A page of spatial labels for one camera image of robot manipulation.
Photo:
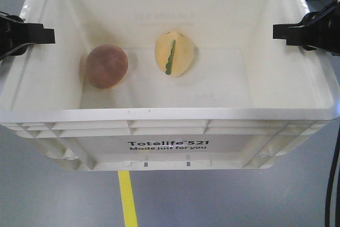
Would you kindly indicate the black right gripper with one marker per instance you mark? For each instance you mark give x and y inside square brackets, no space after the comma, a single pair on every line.
[322,33]

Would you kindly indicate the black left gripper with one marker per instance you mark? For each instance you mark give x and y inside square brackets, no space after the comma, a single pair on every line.
[20,35]

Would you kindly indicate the white plastic tote crate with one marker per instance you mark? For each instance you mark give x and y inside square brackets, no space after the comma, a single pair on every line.
[245,101]

